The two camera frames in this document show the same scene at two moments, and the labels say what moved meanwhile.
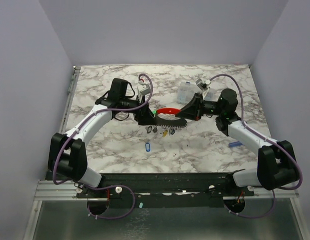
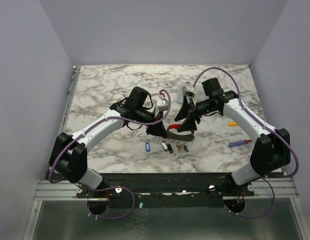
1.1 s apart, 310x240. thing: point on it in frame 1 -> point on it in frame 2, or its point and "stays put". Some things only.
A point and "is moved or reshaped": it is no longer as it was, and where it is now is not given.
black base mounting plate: (170, 190) stays put
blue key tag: (147, 147) stays put
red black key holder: (180, 123) is moved or reshaped
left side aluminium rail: (75, 72) stays put
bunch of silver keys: (165, 130) is moved or reshaped
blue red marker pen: (235, 144) stays put
